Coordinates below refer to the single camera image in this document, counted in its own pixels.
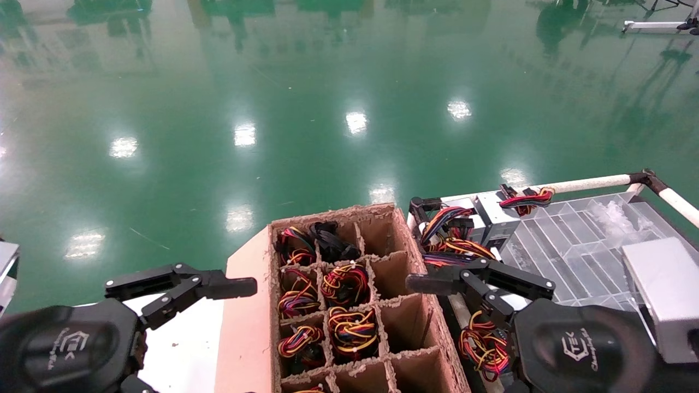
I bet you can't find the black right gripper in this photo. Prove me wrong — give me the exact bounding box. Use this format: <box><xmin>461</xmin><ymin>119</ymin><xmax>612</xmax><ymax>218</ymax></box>
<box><xmin>407</xmin><ymin>259</ymin><xmax>662</xmax><ymax>393</ymax></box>

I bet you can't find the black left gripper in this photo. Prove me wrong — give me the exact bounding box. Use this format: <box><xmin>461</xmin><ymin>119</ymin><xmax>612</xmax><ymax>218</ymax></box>
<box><xmin>0</xmin><ymin>264</ymin><xmax>257</xmax><ymax>393</ymax></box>

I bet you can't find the clear plastic compartment tray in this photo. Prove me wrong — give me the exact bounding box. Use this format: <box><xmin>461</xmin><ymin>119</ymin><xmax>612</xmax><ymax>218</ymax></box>
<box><xmin>500</xmin><ymin>192</ymin><xmax>699</xmax><ymax>328</ymax></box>

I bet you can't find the cardboard box with dividers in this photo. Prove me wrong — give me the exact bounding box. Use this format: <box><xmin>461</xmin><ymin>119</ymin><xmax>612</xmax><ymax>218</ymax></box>
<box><xmin>215</xmin><ymin>203</ymin><xmax>471</xmax><ymax>393</ymax></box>

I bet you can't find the power supply with black wires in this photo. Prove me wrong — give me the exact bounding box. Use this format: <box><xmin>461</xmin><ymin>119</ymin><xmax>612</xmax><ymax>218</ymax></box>
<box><xmin>309</xmin><ymin>221</ymin><xmax>362</xmax><ymax>264</ymax></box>

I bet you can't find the white metal floor frame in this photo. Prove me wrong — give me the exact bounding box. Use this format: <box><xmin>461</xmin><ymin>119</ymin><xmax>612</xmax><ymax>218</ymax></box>
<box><xmin>623</xmin><ymin>18</ymin><xmax>699</xmax><ymax>36</ymax></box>

